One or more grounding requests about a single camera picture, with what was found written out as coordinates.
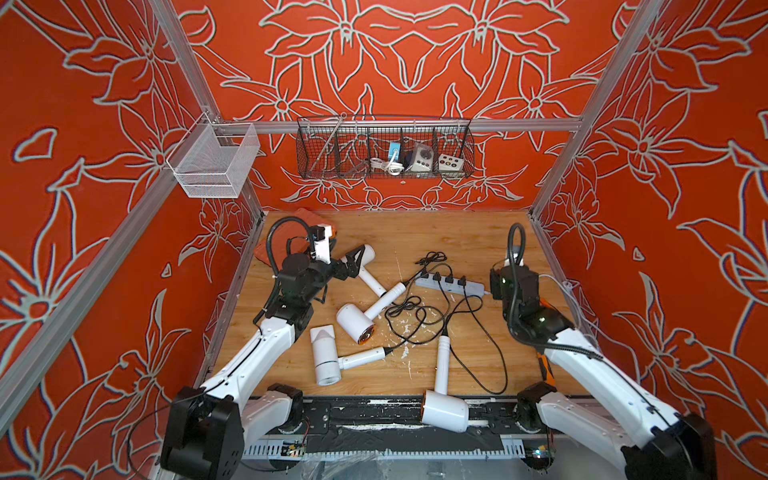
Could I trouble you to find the white hair dryer front left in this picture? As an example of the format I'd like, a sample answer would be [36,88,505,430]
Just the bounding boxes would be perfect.
[310,325,386,387]

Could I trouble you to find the orange utility knife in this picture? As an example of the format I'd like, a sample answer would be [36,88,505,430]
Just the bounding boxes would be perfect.
[537,353,556,387]

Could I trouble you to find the aluminium frame post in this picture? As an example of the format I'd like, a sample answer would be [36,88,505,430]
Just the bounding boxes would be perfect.
[150,0,222,123]

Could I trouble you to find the orange plastic tool case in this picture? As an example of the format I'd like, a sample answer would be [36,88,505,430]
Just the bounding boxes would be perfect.
[254,208,337,267]

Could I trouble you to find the blue small box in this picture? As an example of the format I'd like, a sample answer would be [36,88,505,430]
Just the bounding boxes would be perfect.
[386,142,401,163]

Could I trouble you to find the clear plastic wall bin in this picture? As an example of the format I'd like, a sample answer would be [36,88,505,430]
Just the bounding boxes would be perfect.
[165,113,261,199]

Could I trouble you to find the black dryer power cables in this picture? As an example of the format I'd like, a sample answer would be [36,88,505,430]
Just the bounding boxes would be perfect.
[383,250,510,396]

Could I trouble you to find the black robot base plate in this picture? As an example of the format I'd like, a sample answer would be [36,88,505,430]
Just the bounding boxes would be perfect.
[303,396,546,434]

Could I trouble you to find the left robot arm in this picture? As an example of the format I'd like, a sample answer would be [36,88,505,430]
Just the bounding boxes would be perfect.
[160,245,374,479]

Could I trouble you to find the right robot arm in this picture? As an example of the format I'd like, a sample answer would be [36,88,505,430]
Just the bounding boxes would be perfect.
[489,262,717,479]

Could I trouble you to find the black wire wall basket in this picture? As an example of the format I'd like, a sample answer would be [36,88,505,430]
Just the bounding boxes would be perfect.
[296,114,476,181]

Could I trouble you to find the white hair dryer middle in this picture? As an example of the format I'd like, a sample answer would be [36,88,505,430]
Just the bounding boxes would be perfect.
[336,283,406,344]

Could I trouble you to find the white adapter box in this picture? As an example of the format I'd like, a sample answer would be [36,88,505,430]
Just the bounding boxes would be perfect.
[409,144,434,173]

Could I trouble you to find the white socket cube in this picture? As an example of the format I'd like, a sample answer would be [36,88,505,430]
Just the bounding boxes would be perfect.
[437,154,465,178]

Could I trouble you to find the white power strip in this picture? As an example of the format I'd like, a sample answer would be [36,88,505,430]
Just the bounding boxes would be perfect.
[414,274,487,297]

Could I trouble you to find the white hair dryer front right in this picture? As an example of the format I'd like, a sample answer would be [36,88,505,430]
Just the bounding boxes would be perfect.
[421,334,469,433]

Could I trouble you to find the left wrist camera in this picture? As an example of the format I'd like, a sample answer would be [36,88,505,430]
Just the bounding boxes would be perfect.
[310,224,333,264]

